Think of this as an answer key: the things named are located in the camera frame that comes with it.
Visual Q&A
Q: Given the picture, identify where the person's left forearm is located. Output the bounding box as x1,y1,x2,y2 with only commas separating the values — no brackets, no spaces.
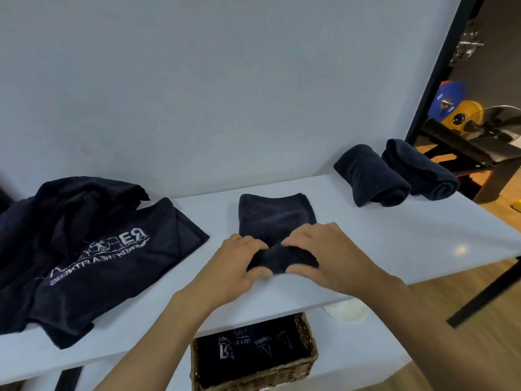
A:
96,291,220,391

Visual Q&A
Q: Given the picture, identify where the black metal bar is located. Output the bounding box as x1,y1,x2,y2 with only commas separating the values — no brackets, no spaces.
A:
447,258,521,329

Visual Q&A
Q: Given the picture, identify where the heap of dark navy towels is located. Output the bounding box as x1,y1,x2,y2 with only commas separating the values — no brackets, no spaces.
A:
0,176,211,350

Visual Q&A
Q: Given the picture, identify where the chrome barbell sleeve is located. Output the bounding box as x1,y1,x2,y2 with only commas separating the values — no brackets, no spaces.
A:
449,20,485,66

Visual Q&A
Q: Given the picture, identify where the plain dark navy towel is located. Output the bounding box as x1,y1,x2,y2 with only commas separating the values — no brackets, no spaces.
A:
238,193,320,275

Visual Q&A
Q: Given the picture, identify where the person's right forearm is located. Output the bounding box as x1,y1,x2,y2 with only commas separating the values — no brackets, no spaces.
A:
366,276,521,391

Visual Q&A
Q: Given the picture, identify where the person's right hand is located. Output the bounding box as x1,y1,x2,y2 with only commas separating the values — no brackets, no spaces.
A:
281,222,404,298

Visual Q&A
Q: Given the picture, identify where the woven wicker basket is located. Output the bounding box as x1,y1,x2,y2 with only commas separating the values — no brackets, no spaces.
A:
190,312,319,391

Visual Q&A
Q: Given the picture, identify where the person's left hand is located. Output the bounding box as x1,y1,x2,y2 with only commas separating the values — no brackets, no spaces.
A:
179,234,274,310

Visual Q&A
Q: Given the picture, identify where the black metal shelf leg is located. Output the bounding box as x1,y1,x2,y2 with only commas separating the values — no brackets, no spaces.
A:
55,365,84,391

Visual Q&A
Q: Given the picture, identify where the dark navy printed towel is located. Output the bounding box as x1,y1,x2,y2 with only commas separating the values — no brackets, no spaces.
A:
381,138,461,201
333,144,412,208

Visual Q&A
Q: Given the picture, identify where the black weight rack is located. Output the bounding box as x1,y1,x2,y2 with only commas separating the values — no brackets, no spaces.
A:
419,117,521,167

